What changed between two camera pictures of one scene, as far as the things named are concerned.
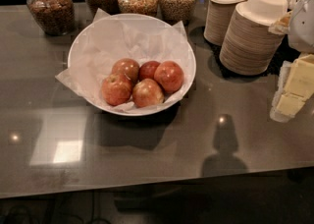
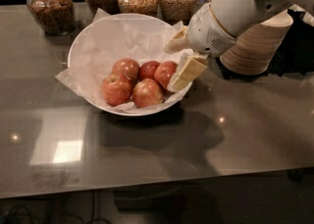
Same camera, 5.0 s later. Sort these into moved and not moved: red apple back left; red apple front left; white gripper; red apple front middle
Moved: white gripper
Not moved: red apple front middle; red apple back left; red apple front left
